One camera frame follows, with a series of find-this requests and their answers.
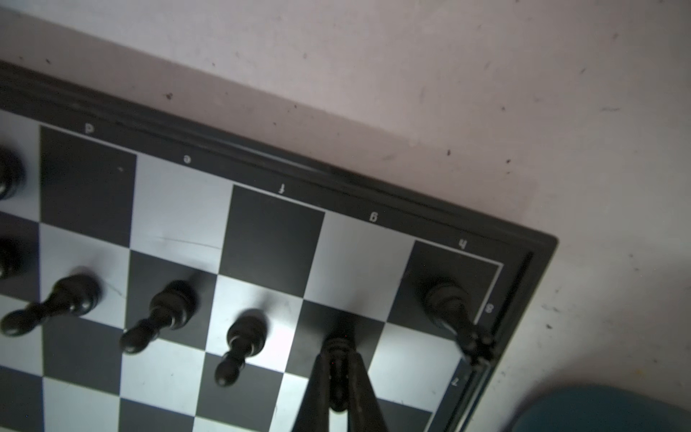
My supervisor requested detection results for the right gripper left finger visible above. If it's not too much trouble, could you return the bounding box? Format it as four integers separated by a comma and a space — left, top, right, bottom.
293, 348, 331, 432

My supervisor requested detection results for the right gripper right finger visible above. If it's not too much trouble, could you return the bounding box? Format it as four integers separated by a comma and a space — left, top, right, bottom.
347, 349, 389, 432

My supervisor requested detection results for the black pawn piece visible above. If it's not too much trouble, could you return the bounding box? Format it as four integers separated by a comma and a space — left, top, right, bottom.
323, 337, 353, 412

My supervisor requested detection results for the black pawn on board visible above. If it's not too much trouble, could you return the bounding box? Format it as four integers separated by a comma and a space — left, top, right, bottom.
214, 312, 268, 387
1, 274, 103, 338
119, 280, 198, 355

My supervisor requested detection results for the black rook corner piece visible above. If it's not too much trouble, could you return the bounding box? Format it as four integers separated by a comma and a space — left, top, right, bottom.
423, 283, 496, 369

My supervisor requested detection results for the black white chessboard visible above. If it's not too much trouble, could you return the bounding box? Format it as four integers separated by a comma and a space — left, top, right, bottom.
1, 63, 558, 431

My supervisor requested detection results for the teal plastic tray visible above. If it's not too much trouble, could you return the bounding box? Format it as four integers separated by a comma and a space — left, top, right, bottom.
509, 385, 690, 431

